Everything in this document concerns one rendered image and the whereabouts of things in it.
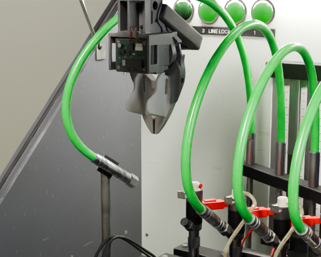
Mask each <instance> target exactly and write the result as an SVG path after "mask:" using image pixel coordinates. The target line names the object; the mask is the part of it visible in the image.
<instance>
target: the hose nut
mask: <svg viewBox="0 0 321 257"><path fill-rule="evenodd" d="M138 182H139V179H138V177H137V176H135V175H134V174H132V173H131V180H130V181H129V182H128V183H125V184H126V185H127V186H129V187H130V188H134V187H136V186H137V184H138Z"/></svg>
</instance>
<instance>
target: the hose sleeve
mask: <svg viewBox="0 0 321 257"><path fill-rule="evenodd" d="M90 161H91V160H90ZM91 162H92V163H93V164H95V165H96V166H98V167H99V168H101V169H103V170H105V171H106V172H108V173H109V174H111V175H113V176H114V177H115V178H118V179H119V180H121V181H123V182H124V183H128V182H129V181H130V180H131V174H130V173H128V172H127V171H126V170H124V169H122V168H120V167H119V166H117V165H116V164H114V163H112V162H111V161H109V160H108V159H106V158H104V157H103V156H102V155H100V154H98V153H96V157H95V159H94V160H92V161H91Z"/></svg>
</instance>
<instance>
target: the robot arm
mask: <svg viewBox="0 0 321 257"><path fill-rule="evenodd" d="M202 39H203V37H202V35H200V34H199V33H198V32H197V31H196V30H195V29H194V28H193V27H192V26H191V25H189V24H188V23H187V22H186V21H185V20H184V19H183V18H182V17H181V16H179V15H178V14H177V13H176V12H175V11H174V10H173V9H172V8H171V7H170V6H168V5H167V4H163V0H118V32H117V33H109V70H114V69H115V70H116V71H118V72H130V76H131V79H132V81H133V83H134V89H133V92H132V93H131V94H130V95H129V96H128V97H127V99H126V108H127V110H128V111H129V112H132V113H137V114H142V116H143V119H144V122H145V124H146V125H147V127H148V129H149V130H150V132H151V133H152V134H159V133H160V132H161V130H162V129H163V128H164V126H165V125H166V123H167V121H168V120H169V118H170V116H171V114H172V112H173V109H174V107H175V104H176V102H177V101H178V99H179V96H180V93H181V91H182V88H183V85H184V81H185V64H184V58H185V54H182V51H181V50H199V49H200V47H201V43H202ZM112 43H116V61H114V62H112ZM163 73H165V74H163ZM152 74H159V75H158V76H157V78H156V77H154V76H153V75H152Z"/></svg>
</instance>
